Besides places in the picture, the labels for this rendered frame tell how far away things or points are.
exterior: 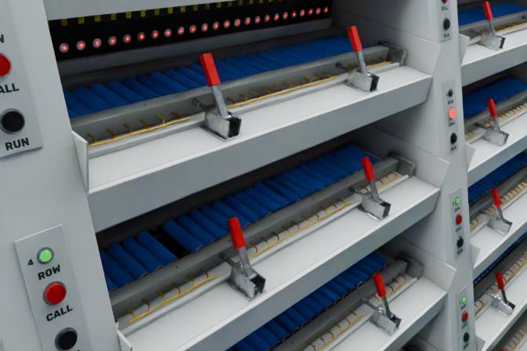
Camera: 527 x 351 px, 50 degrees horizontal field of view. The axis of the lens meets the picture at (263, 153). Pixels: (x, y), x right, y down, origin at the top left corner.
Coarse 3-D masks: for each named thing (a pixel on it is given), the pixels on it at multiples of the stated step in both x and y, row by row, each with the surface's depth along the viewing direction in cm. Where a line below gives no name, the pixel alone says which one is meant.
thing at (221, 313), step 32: (416, 160) 95; (384, 192) 90; (416, 192) 91; (352, 224) 81; (384, 224) 82; (288, 256) 72; (320, 256) 73; (352, 256) 78; (224, 288) 66; (288, 288) 68; (128, 320) 59; (160, 320) 60; (192, 320) 61; (224, 320) 61; (256, 320) 66
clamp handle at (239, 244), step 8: (232, 224) 64; (232, 232) 64; (240, 232) 65; (232, 240) 65; (240, 240) 64; (240, 248) 65; (240, 256) 65; (248, 264) 65; (240, 272) 66; (248, 272) 65
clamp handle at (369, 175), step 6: (366, 156) 83; (366, 162) 82; (366, 168) 82; (372, 168) 83; (366, 174) 82; (372, 174) 82; (372, 180) 83; (372, 186) 82; (372, 192) 83; (372, 198) 84; (378, 198) 83
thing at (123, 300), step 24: (384, 168) 92; (336, 192) 83; (288, 216) 76; (264, 240) 73; (192, 264) 65; (216, 264) 68; (120, 288) 60; (144, 288) 60; (168, 288) 63; (192, 288) 64; (120, 312) 59
